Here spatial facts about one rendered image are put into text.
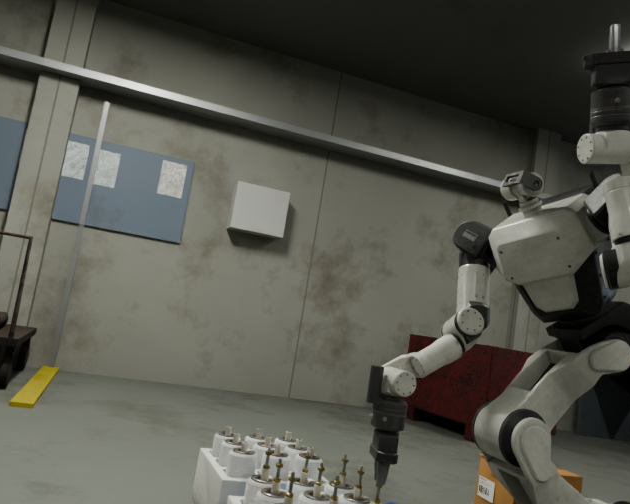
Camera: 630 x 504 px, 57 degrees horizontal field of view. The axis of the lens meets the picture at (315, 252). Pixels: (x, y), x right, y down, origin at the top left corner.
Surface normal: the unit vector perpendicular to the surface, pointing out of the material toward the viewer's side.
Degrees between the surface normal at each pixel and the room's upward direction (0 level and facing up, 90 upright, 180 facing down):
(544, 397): 90
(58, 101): 90
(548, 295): 122
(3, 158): 90
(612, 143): 100
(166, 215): 90
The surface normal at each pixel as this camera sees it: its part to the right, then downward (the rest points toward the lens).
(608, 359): 0.33, -0.06
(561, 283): -0.66, 0.36
